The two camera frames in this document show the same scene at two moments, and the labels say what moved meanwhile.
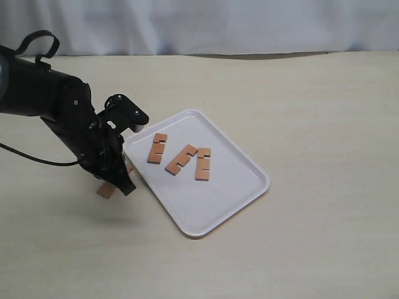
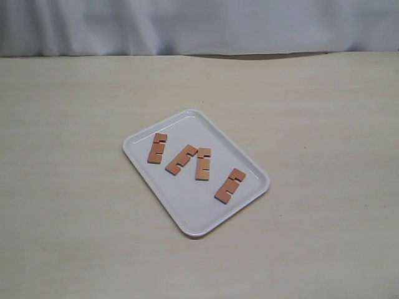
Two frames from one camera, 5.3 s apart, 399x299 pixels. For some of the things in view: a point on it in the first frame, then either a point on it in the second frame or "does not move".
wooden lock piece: (106, 190) → (230, 185)
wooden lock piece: (202, 163) does not move
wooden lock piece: (181, 159) does not move
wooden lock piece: (158, 147) does not move
